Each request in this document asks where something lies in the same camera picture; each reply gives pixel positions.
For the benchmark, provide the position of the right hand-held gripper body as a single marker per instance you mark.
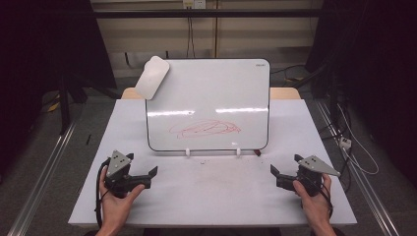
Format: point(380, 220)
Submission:
point(313, 164)

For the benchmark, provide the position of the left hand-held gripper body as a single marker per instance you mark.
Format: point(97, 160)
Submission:
point(118, 165)

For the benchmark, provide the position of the white whiteboard eraser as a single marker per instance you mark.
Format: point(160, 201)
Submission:
point(151, 78)

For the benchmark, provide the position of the white whiteboard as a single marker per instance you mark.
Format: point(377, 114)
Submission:
point(209, 91)

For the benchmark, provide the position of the person's right hand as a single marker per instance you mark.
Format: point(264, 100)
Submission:
point(316, 208)

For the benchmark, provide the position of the person's left hand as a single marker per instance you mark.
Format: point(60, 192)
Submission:
point(114, 209)

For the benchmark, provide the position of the white power strip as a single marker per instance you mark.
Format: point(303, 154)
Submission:
point(345, 143)

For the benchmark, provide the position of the white plastic board holder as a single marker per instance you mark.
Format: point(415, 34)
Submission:
point(188, 152)
point(238, 152)

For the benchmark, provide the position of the small black floor item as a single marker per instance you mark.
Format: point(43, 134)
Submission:
point(88, 139)

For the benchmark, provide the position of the wooden table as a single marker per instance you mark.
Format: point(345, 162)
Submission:
point(284, 93)

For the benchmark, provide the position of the black metal stand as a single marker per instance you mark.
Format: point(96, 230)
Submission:
point(64, 105)

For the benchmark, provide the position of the black horizontal bar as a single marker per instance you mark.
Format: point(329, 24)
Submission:
point(203, 13)

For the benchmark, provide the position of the aluminium floor rail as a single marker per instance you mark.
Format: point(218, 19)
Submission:
point(39, 177)
point(360, 177)

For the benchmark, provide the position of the white wall socket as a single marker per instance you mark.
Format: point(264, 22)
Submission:
point(194, 3)

